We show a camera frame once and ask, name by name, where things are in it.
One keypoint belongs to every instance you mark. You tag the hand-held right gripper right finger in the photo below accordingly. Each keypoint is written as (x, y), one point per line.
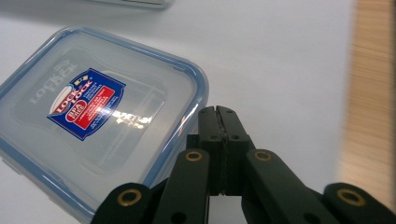
(233, 133)

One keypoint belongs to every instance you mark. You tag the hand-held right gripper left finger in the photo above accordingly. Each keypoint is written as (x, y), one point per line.
(211, 130)

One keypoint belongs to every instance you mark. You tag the clear plastic food container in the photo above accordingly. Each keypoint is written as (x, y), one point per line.
(130, 77)

